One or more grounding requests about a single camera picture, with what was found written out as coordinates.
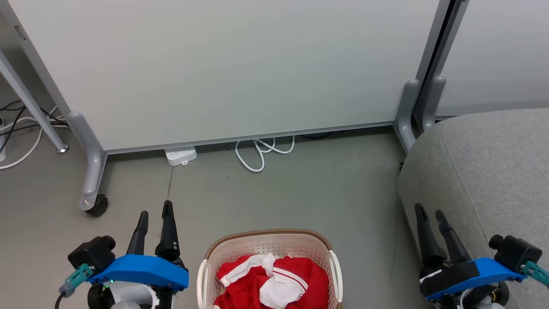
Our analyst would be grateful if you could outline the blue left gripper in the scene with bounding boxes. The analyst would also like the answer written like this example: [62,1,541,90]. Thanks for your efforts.
[88,200,189,309]

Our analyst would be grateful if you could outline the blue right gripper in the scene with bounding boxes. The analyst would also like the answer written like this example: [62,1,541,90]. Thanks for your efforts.
[414,203,528,302]

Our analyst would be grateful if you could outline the red white garment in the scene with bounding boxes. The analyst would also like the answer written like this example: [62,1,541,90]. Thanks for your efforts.
[213,253,331,309]

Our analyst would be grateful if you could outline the grey fabric sofa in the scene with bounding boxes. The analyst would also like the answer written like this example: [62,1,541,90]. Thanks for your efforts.
[398,108,549,309]

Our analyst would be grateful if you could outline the black caster wheel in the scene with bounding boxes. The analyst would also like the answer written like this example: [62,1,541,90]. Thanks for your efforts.
[85,194,109,217]

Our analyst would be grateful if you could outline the white power strip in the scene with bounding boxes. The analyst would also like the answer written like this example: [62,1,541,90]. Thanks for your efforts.
[164,146,198,167]

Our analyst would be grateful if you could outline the grey partition foot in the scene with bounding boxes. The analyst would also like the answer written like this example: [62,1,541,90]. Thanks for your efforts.
[66,112,108,212]
[394,79,420,153]
[422,76,446,132]

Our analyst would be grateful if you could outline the white plastic laundry basket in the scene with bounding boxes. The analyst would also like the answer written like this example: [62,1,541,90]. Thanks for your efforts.
[197,229,344,309]

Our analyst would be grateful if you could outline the wide white partition panel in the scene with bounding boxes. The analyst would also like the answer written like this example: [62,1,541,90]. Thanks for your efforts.
[0,0,452,155]

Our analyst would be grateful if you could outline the grey metal table leg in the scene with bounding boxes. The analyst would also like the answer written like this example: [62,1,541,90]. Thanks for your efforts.
[0,49,69,154]

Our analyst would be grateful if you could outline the teal left camera connector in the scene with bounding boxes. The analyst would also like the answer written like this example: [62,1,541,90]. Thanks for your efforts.
[59,263,94,297]

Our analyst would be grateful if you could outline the teal camera connector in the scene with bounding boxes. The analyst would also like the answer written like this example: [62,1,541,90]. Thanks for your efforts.
[59,263,94,297]
[521,261,549,288]

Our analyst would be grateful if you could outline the teal right camera connector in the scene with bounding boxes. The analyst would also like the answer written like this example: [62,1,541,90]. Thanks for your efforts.
[521,261,549,288]

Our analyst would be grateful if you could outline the white coiled cable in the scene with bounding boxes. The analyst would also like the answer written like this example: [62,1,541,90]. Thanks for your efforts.
[235,136,296,173]

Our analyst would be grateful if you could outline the long white floor cable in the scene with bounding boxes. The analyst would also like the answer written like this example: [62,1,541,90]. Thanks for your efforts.
[0,106,69,170]

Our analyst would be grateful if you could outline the black floor cables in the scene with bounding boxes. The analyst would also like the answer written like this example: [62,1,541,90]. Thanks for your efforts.
[0,101,69,153]

